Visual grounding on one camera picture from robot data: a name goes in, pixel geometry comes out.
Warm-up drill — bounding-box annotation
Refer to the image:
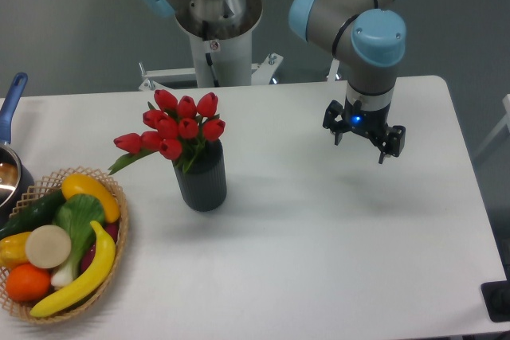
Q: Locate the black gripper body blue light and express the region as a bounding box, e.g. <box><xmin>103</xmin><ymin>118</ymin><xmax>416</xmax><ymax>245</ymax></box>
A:
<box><xmin>337</xmin><ymin>100</ymin><xmax>390</xmax><ymax>138</ymax></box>

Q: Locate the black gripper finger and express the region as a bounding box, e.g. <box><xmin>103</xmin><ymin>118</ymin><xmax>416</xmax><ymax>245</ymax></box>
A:
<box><xmin>323</xmin><ymin>100</ymin><xmax>351</xmax><ymax>146</ymax></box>
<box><xmin>369</xmin><ymin>125</ymin><xmax>406</xmax><ymax>164</ymax></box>

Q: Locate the red tulip bouquet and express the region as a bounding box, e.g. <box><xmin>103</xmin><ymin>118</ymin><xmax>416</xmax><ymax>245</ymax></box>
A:
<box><xmin>108</xmin><ymin>89</ymin><xmax>226</xmax><ymax>174</ymax></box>

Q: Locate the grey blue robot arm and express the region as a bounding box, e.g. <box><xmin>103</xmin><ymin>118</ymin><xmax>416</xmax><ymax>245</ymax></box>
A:
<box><xmin>143</xmin><ymin>0</ymin><xmax>406</xmax><ymax>158</ymax></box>

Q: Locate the dark grey ribbed vase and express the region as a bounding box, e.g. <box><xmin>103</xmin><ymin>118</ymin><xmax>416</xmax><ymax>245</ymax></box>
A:
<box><xmin>174</xmin><ymin>140</ymin><xmax>227</xmax><ymax>212</ymax></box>

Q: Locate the black device at table edge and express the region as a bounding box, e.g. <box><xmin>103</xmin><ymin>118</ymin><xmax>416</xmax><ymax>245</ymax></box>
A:
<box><xmin>481</xmin><ymin>280</ymin><xmax>509</xmax><ymax>322</ymax></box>

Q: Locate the purple eggplant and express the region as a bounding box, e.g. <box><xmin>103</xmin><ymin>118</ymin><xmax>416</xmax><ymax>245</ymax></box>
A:
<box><xmin>80</xmin><ymin>222</ymin><xmax>119</xmax><ymax>274</ymax></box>

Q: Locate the green bok choy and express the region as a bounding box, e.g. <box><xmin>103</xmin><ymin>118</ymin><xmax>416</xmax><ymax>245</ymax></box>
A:
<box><xmin>51</xmin><ymin>193</ymin><xmax>105</xmax><ymax>290</ymax></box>

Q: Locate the yellow banana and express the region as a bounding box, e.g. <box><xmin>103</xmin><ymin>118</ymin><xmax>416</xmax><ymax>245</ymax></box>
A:
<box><xmin>29</xmin><ymin>221</ymin><xmax>116</xmax><ymax>319</ymax></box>

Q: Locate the green cucumber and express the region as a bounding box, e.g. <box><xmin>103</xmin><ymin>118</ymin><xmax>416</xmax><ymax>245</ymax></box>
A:
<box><xmin>1</xmin><ymin>190</ymin><xmax>65</xmax><ymax>239</ymax></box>

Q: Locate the beige round disc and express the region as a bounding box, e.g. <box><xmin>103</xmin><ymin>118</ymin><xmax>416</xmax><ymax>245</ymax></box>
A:
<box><xmin>25</xmin><ymin>225</ymin><xmax>72</xmax><ymax>269</ymax></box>

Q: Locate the yellow bell pepper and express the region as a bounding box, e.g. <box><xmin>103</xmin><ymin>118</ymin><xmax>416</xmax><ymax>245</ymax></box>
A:
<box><xmin>1</xmin><ymin>232</ymin><xmax>31</xmax><ymax>269</ymax></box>

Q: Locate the orange fruit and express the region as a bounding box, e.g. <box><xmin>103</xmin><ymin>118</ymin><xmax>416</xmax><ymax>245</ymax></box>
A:
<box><xmin>6</xmin><ymin>264</ymin><xmax>51</xmax><ymax>302</ymax></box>

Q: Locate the woven wicker basket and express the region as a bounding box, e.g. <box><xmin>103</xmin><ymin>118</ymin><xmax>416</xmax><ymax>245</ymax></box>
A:
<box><xmin>1</xmin><ymin>166</ymin><xmax>129</xmax><ymax>325</ymax></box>

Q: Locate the white frame at right edge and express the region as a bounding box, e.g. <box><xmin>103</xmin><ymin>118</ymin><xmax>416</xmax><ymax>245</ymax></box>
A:
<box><xmin>473</xmin><ymin>94</ymin><xmax>509</xmax><ymax>166</ymax></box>

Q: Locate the blue handled saucepan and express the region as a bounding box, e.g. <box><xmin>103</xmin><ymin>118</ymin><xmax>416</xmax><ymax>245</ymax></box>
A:
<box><xmin>1</xmin><ymin>72</ymin><xmax>33</xmax><ymax>225</ymax></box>

